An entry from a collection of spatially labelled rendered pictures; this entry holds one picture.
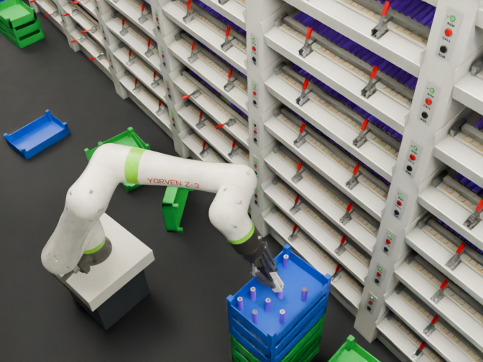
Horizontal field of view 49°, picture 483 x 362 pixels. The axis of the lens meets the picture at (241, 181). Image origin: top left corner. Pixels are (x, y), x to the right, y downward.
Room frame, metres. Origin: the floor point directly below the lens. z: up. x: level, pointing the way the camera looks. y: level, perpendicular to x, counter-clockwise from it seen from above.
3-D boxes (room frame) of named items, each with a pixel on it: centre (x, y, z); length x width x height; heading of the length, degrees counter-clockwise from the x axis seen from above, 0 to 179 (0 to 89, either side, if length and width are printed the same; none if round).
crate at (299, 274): (0.94, -0.11, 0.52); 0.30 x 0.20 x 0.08; 134
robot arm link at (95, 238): (1.27, 0.61, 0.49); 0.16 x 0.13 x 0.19; 163
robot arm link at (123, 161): (1.22, 0.39, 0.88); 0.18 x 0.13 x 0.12; 73
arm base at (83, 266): (1.23, 0.64, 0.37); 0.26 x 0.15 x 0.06; 147
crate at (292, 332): (0.94, -0.11, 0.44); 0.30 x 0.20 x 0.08; 134
